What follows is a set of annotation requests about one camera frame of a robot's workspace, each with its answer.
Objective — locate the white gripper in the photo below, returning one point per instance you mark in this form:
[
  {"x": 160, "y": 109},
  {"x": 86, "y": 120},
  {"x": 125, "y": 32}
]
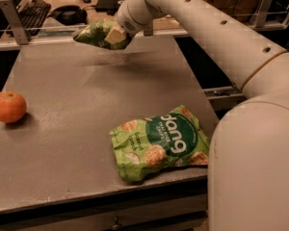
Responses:
[{"x": 126, "y": 20}]

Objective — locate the green jalapeno chip bag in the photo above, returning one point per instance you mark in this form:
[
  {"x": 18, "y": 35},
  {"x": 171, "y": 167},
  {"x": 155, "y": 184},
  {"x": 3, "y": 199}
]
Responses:
[{"x": 96, "y": 32}]

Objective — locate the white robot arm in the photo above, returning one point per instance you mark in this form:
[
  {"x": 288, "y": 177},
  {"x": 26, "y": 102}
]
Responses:
[{"x": 248, "y": 172}]

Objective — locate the green rice chip bag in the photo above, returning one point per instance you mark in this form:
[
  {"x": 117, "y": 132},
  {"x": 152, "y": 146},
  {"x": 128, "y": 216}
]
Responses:
[{"x": 148, "y": 145}]

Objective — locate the black laptop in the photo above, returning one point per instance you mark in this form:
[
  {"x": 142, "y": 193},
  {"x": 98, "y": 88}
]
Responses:
[{"x": 107, "y": 5}]

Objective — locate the black headphones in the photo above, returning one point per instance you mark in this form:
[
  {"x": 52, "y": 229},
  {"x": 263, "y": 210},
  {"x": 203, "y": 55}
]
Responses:
[{"x": 69, "y": 15}]

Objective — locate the black computer keyboard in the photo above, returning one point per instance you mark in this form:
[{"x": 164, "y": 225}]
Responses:
[{"x": 33, "y": 15}]

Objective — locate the orange fruit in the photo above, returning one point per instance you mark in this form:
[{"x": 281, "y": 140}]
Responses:
[{"x": 12, "y": 106}]

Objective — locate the grey table drawer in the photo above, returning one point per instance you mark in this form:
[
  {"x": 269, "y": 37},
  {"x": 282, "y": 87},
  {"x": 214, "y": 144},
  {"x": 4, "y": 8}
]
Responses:
[{"x": 179, "y": 207}]

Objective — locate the middle metal bracket post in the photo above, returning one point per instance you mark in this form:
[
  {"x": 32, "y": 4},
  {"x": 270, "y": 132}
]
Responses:
[{"x": 148, "y": 29}]

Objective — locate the metal bracket post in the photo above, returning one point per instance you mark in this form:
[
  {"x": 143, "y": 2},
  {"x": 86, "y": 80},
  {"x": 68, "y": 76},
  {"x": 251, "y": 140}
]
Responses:
[
  {"x": 10, "y": 12},
  {"x": 148, "y": 29},
  {"x": 261, "y": 13}
]

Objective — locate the left metal bracket post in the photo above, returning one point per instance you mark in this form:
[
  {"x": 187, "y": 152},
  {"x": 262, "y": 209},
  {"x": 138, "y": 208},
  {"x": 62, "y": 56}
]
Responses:
[{"x": 10, "y": 12}]

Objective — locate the grey metal shelf rail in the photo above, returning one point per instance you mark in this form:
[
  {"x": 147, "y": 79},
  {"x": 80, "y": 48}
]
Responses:
[{"x": 224, "y": 98}]

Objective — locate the right metal bracket post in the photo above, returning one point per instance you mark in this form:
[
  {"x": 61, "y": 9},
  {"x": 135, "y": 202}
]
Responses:
[{"x": 261, "y": 13}]

